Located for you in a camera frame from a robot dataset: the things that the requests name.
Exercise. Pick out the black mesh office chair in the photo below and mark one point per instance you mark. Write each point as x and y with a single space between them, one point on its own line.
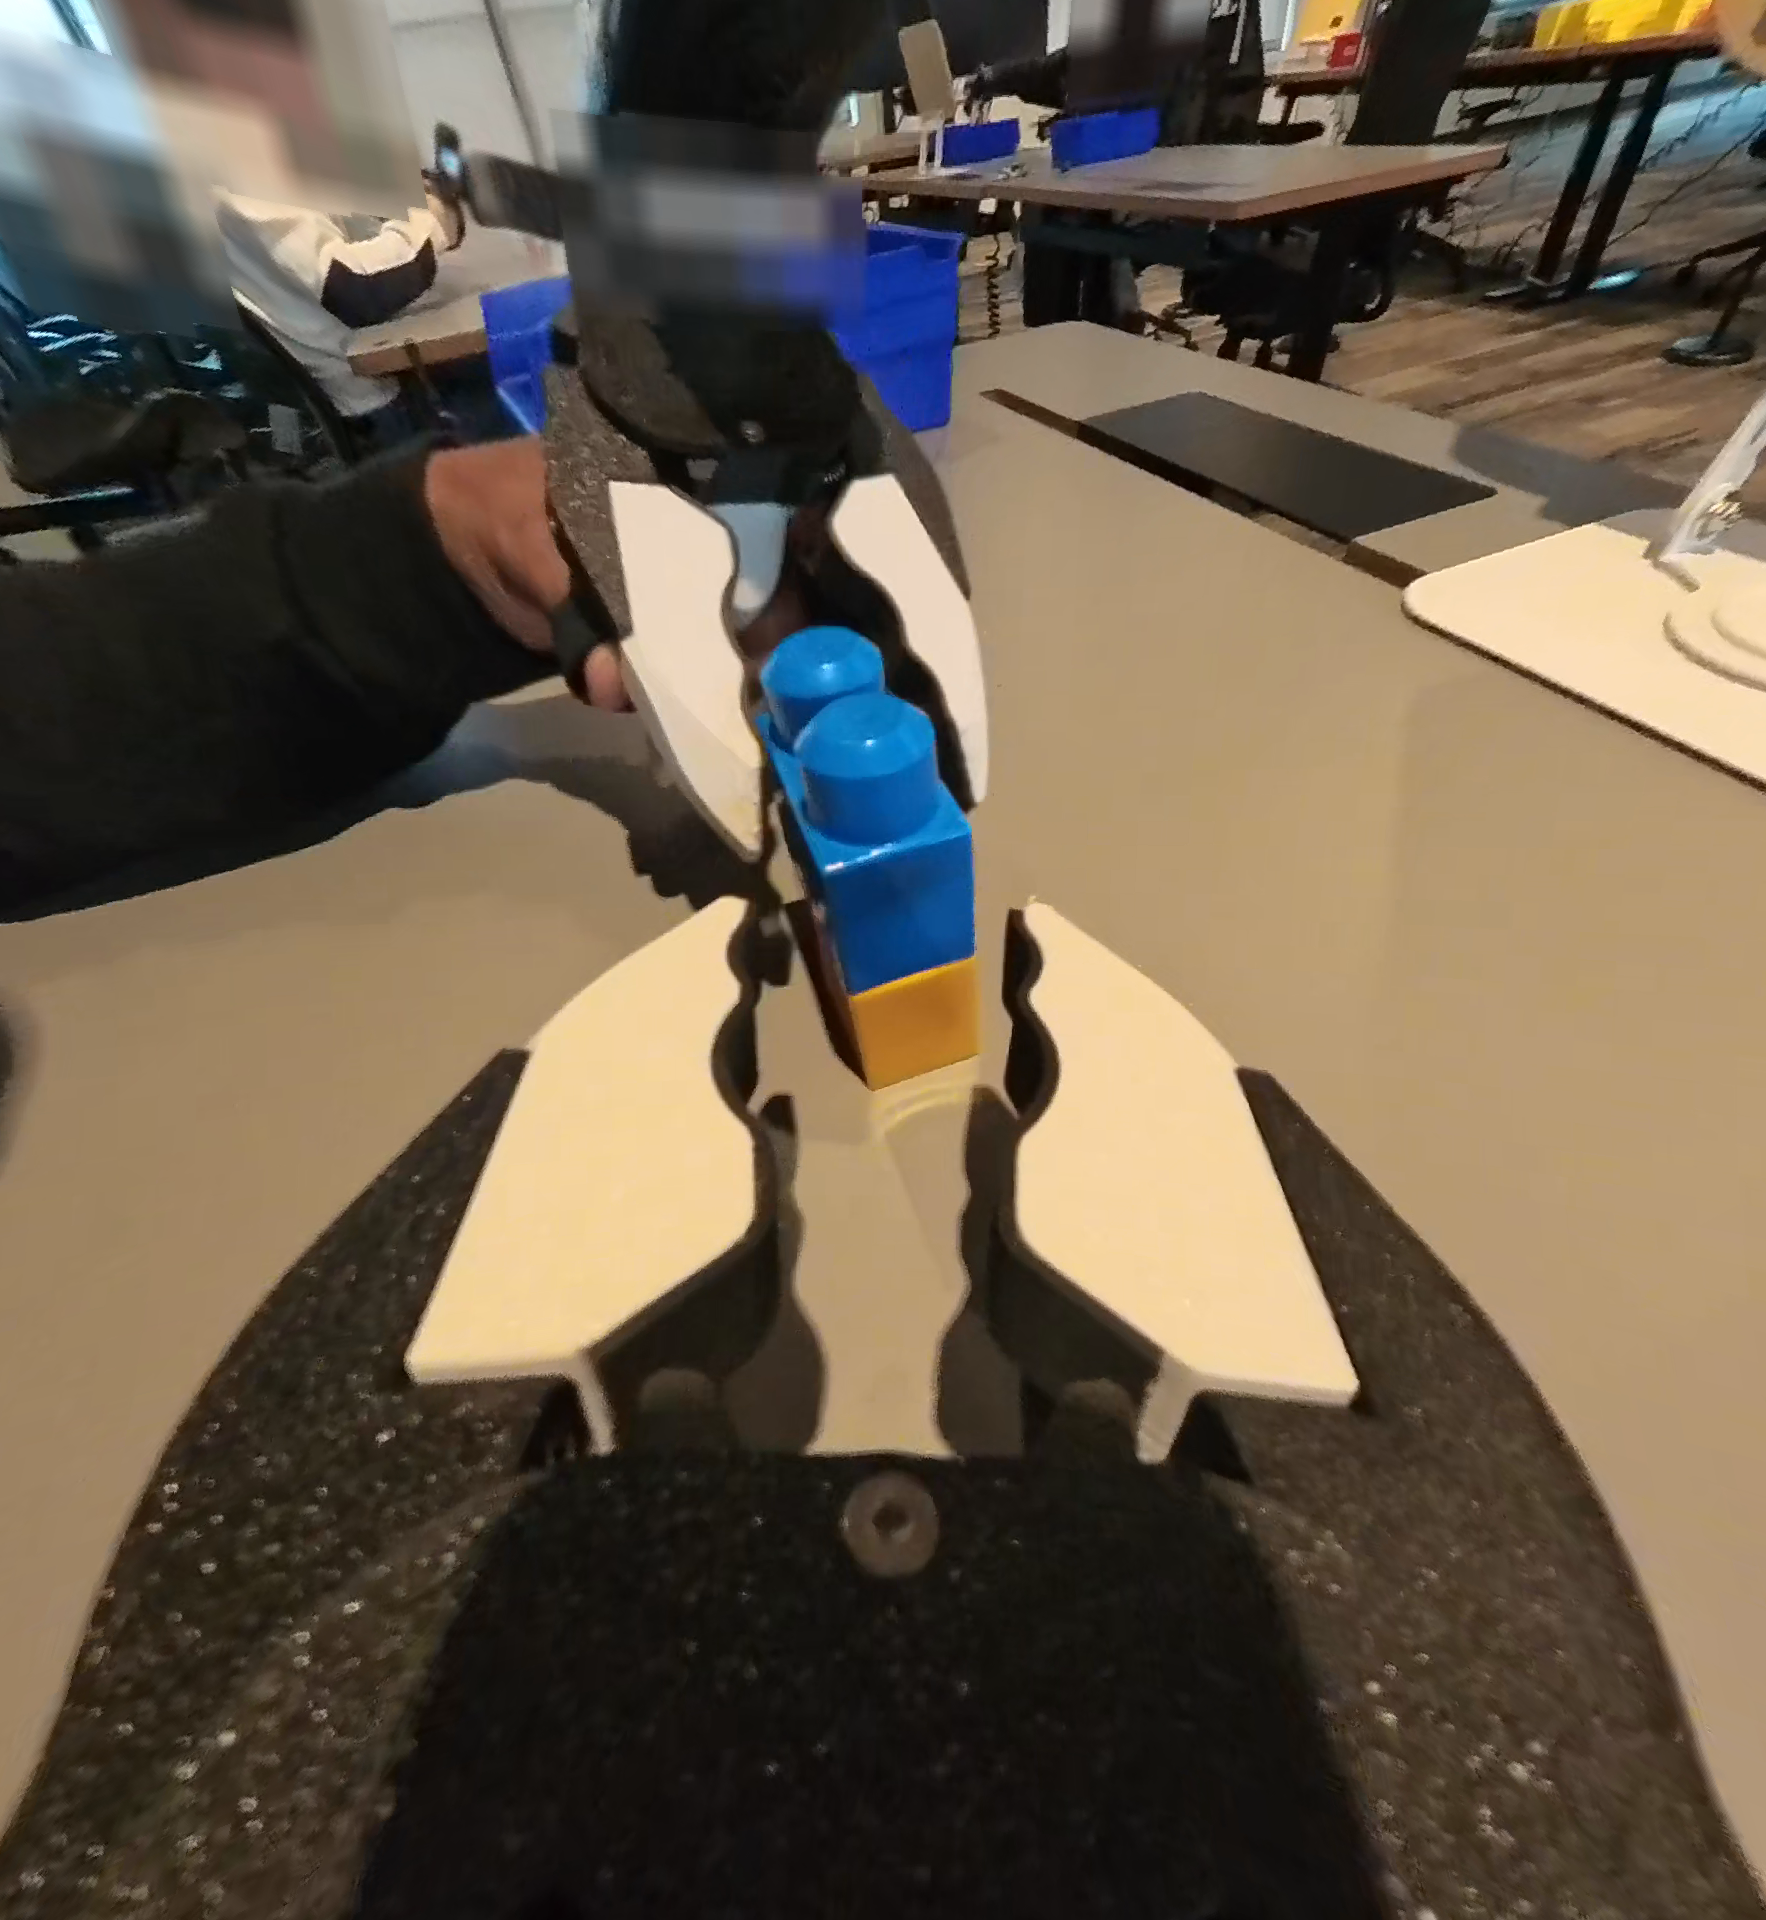
88 404

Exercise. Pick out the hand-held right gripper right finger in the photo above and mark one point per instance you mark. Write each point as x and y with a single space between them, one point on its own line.
1169 1201

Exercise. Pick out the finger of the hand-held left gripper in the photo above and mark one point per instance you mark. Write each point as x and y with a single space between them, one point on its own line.
920 600
674 631

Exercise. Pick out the person's left hand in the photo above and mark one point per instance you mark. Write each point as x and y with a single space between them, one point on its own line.
502 540

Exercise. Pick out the yellow plastic bin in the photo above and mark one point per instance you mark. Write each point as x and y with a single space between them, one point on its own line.
1627 20

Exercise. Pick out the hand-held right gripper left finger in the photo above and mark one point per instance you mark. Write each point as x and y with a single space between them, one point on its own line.
599 1201

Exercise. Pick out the blue plastic bin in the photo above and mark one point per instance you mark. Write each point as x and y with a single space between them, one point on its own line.
907 330

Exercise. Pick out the blue mega block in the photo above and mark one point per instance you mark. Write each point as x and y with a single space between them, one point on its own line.
884 870

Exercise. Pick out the small blue bin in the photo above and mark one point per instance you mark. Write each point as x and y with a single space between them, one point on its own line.
982 142
1108 135

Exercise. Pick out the grey desk black legs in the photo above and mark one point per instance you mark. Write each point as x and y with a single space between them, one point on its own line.
1198 188

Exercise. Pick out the yellow mega block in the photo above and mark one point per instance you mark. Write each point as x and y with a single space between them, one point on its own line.
920 1028

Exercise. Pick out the black desk cover plate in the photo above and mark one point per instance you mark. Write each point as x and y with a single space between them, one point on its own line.
1289 463

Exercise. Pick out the white desk stand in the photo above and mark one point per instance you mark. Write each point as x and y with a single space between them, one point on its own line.
1618 644

